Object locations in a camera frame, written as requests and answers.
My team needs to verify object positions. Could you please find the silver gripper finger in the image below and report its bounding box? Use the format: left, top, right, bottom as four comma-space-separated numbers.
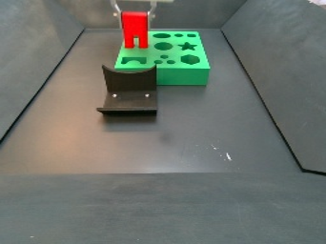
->
109, 0, 123, 17
148, 0, 157, 19

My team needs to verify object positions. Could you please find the red double-square peg block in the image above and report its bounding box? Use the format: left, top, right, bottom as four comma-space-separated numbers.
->
121, 11, 148, 49

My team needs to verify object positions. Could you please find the green shape-sorting board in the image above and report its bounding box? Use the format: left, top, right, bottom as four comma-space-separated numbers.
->
114, 30, 209, 86

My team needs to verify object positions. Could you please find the black curved holder stand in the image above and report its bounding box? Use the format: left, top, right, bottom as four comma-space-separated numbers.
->
96, 66, 157, 114

